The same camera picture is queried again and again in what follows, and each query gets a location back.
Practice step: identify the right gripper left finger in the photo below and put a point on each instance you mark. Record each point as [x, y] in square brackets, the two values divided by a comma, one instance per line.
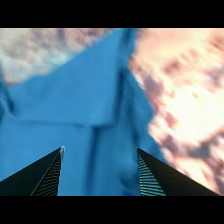
[40, 180]

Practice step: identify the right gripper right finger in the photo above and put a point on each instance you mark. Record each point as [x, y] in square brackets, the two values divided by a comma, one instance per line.
[160, 180]

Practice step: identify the blue shirt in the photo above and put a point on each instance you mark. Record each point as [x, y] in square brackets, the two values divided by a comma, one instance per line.
[90, 113]

